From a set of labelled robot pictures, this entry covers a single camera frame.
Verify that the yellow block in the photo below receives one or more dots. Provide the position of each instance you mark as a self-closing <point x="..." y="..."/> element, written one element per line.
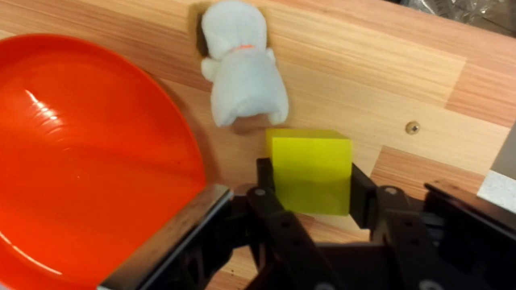
<point x="311" y="169"/>

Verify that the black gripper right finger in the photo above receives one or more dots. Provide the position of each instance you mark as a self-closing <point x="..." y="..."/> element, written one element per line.
<point x="392" y="222"/>

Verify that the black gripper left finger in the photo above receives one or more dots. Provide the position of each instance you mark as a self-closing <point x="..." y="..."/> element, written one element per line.
<point x="284" y="253"/>

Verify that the orange plate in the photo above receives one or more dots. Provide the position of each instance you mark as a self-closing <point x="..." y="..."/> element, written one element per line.
<point x="94" y="158"/>

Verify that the white plush toy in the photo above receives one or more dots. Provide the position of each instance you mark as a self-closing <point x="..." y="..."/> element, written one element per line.
<point x="240" y="64"/>

